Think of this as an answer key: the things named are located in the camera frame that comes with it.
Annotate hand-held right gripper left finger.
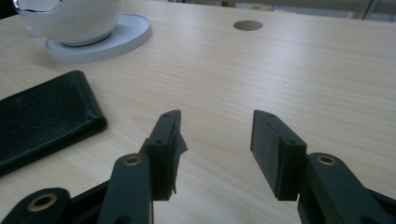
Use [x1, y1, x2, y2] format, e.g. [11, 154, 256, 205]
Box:
[138, 109, 189, 202]

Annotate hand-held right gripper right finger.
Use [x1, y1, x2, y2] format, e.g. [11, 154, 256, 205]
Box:
[249, 109, 308, 202]

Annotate dark green leather wallet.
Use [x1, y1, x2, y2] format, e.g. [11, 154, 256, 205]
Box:
[0, 70, 108, 177]

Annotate white round saucer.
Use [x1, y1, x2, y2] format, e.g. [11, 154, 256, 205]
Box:
[45, 12, 153, 65]

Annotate white round bowl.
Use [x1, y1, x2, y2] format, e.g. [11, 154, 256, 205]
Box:
[12, 0, 123, 47]

